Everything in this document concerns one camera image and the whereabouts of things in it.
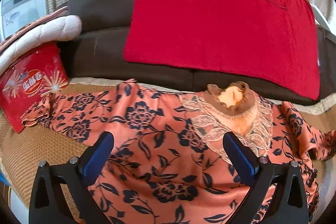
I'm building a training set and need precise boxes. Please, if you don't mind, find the orange floral garment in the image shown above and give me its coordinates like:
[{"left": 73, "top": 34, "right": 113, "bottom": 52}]
[{"left": 23, "top": 80, "right": 335, "bottom": 223}]

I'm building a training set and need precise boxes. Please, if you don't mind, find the woven bamboo mat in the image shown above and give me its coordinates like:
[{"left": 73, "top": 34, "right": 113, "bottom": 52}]
[{"left": 1, "top": 94, "right": 335, "bottom": 222}]

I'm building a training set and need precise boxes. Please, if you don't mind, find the red egg roll box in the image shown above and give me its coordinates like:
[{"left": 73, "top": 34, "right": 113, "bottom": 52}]
[{"left": 1, "top": 42, "right": 69, "bottom": 133}]

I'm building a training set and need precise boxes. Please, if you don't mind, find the white quilted cushion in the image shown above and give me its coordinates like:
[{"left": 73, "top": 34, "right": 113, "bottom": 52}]
[{"left": 1, "top": 15, "right": 82, "bottom": 75}]

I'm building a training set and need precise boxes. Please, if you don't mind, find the dark brown leather headboard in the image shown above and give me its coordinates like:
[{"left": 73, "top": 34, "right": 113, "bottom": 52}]
[{"left": 56, "top": 0, "right": 336, "bottom": 106}]

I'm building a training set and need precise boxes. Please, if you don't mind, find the red cloth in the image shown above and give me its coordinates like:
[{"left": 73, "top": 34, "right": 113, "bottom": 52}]
[{"left": 123, "top": 0, "right": 320, "bottom": 100}]

